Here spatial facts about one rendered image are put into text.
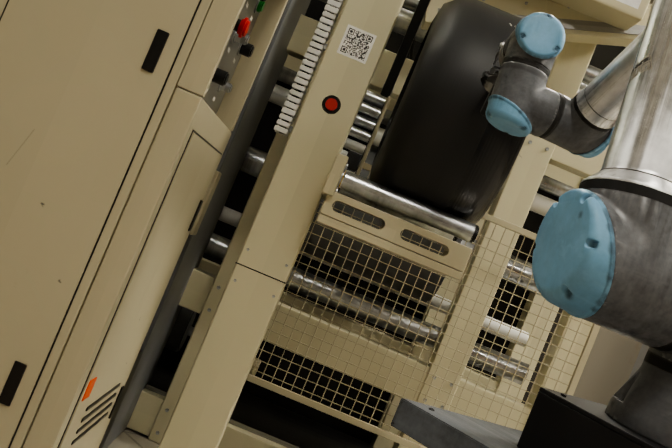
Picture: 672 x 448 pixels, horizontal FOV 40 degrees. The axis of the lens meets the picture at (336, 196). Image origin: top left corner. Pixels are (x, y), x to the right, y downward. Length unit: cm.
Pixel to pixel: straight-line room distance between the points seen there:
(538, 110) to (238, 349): 96
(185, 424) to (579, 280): 136
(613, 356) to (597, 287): 783
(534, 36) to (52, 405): 106
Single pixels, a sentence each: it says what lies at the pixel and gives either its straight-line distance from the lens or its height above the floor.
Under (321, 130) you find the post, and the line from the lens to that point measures 225.
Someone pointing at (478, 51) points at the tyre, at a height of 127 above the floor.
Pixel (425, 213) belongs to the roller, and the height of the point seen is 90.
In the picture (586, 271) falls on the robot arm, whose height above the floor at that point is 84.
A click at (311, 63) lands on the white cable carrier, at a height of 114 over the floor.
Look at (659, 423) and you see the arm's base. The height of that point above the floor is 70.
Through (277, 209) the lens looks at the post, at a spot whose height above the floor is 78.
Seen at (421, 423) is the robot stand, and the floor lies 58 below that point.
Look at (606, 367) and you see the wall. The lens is 895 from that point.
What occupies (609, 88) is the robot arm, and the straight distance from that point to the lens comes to 170.
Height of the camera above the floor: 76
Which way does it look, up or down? 3 degrees up
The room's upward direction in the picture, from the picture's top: 23 degrees clockwise
